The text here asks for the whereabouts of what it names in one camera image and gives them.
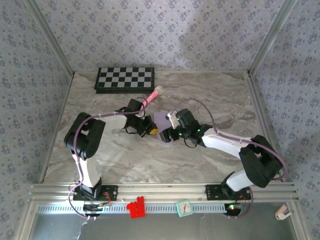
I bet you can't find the black and white chessboard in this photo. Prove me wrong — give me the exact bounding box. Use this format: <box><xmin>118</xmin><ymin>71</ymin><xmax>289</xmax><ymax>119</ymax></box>
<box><xmin>93</xmin><ymin>66</ymin><xmax>156</xmax><ymax>95</ymax></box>

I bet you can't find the small green square clock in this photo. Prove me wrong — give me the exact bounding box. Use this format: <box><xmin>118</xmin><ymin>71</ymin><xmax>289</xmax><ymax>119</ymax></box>
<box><xmin>175</xmin><ymin>199</ymin><xmax>193</xmax><ymax>218</ymax></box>

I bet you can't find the pink toy microphone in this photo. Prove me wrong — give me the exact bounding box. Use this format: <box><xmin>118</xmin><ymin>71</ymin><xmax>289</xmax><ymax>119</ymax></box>
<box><xmin>141</xmin><ymin>85</ymin><xmax>165</xmax><ymax>109</ymax></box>

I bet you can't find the red toy brick block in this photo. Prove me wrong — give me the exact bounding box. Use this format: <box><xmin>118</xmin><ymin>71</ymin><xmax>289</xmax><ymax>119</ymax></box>
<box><xmin>126</xmin><ymin>196</ymin><xmax>146</xmax><ymax>219</ymax></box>

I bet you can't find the aluminium frame post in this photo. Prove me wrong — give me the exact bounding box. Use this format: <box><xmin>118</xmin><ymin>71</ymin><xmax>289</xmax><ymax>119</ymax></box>
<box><xmin>247</xmin><ymin>0</ymin><xmax>298</xmax><ymax>76</ymax></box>

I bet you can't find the lavender paper sheet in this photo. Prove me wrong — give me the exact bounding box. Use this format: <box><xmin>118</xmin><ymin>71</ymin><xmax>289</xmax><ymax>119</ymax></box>
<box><xmin>153</xmin><ymin>111</ymin><xmax>176</xmax><ymax>147</ymax></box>

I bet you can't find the grey sheet metal shelf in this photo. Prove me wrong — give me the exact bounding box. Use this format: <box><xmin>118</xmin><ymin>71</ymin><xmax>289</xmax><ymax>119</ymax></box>
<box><xmin>14</xmin><ymin>202</ymin><xmax>311</xmax><ymax>240</ymax></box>

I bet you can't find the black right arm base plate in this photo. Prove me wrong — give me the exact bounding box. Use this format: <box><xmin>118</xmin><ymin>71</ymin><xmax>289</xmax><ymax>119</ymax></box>
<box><xmin>205</xmin><ymin>184</ymin><xmax>252</xmax><ymax>202</ymax></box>

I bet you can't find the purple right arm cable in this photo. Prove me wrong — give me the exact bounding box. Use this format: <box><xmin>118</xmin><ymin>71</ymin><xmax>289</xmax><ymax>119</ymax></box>
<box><xmin>171</xmin><ymin>97</ymin><xmax>289</xmax><ymax>219</ymax></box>

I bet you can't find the red power wire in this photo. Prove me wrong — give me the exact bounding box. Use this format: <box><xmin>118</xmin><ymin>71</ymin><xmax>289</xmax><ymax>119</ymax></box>
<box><xmin>236</xmin><ymin>193</ymin><xmax>248</xmax><ymax>207</ymax></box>
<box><xmin>101</xmin><ymin>191</ymin><xmax>113</xmax><ymax>207</ymax></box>

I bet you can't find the aluminium side rail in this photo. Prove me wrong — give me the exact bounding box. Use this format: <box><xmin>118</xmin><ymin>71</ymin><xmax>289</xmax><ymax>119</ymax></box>
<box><xmin>246</xmin><ymin>72</ymin><xmax>286</xmax><ymax>182</ymax></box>
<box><xmin>38</xmin><ymin>72</ymin><xmax>76</xmax><ymax>183</ymax></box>

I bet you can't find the slotted grey cable duct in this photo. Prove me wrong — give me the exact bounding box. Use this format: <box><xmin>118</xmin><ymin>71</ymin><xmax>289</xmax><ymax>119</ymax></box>
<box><xmin>36</xmin><ymin>202</ymin><xmax>245</xmax><ymax>215</ymax></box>

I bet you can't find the aluminium mounting rail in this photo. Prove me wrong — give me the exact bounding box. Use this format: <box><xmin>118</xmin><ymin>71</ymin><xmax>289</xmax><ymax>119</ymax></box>
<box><xmin>27</xmin><ymin>182</ymin><xmax>300</xmax><ymax>203</ymax></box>

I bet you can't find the pink plastic hook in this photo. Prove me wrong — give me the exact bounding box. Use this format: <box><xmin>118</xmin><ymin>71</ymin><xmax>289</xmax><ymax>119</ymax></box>
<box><xmin>274</xmin><ymin>204</ymin><xmax>294</xmax><ymax>221</ymax></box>

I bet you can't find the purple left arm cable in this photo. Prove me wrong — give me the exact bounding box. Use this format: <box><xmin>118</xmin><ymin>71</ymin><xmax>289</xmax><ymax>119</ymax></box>
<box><xmin>68</xmin><ymin>97</ymin><xmax>148</xmax><ymax>219</ymax></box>

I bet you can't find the black right gripper cable loop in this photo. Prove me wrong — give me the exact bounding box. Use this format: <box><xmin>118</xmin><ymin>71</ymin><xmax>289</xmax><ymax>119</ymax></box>
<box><xmin>183</xmin><ymin>137</ymin><xmax>201</xmax><ymax>149</ymax></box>

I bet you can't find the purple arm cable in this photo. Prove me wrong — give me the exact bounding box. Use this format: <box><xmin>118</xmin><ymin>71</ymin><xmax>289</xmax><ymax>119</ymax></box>
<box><xmin>171</xmin><ymin>97</ymin><xmax>289</xmax><ymax>219</ymax></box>
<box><xmin>68</xmin><ymin>97</ymin><xmax>148</xmax><ymax>219</ymax></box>

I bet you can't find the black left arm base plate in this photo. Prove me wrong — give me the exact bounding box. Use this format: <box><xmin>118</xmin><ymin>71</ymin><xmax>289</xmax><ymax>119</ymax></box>
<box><xmin>72</xmin><ymin>184</ymin><xmax>119</xmax><ymax>202</ymax></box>

